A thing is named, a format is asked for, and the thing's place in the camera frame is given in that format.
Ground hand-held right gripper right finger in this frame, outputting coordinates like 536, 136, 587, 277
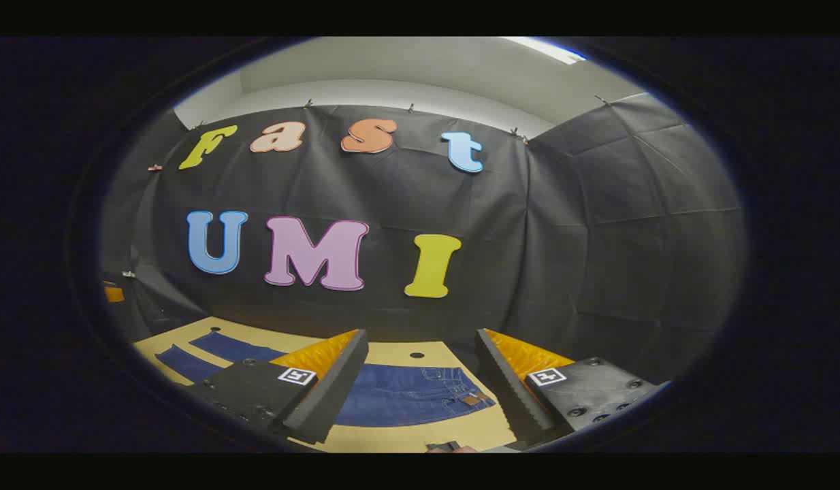
475, 328, 670, 447

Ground blue jeans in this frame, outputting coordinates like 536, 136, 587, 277
155, 331, 497, 429

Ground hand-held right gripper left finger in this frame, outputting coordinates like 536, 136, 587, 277
187, 329, 370, 446

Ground ceiling light strip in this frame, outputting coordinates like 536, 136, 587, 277
502, 37, 588, 66

